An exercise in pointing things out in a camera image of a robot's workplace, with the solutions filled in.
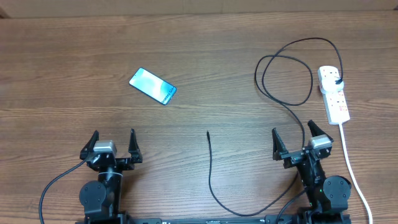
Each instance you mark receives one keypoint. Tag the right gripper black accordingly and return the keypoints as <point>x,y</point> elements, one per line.
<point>294,157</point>

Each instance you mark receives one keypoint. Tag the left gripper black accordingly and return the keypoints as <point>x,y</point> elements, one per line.
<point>126,163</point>

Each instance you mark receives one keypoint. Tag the Samsung Galaxy smartphone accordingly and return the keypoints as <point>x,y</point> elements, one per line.
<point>153,86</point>

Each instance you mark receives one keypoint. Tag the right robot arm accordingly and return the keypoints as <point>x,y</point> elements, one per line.
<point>327,196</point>

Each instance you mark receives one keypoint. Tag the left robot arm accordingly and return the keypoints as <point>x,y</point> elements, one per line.
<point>101,197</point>

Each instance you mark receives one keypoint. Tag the white charger plug adapter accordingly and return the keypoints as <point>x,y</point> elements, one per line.
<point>331,85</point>

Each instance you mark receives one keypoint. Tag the white power strip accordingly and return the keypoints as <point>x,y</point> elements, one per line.
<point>335,103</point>

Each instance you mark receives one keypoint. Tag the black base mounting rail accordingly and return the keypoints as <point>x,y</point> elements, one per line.
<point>211,220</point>

